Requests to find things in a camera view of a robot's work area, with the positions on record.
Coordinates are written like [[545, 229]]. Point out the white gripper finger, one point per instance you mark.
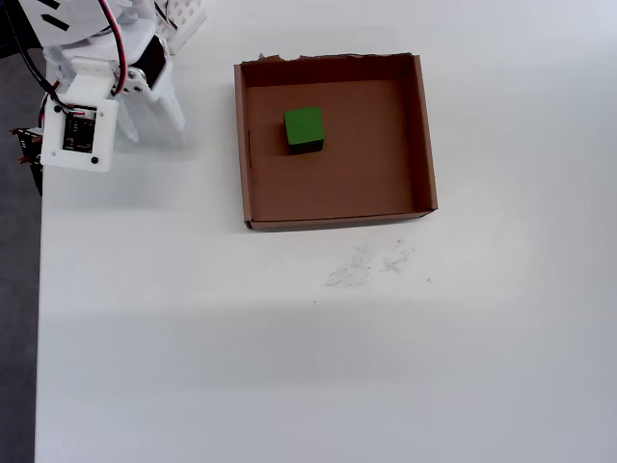
[[166, 116], [129, 123]]

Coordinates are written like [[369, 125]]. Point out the green cube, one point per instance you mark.
[[303, 126]]

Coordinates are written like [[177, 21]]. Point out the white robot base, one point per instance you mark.
[[185, 21]]

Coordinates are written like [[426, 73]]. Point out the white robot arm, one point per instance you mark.
[[82, 21]]

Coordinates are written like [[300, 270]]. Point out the brown cardboard box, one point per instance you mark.
[[366, 159]]

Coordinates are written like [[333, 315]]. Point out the black circuit board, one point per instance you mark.
[[30, 154]]

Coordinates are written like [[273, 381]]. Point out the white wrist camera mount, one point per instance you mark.
[[79, 130]]

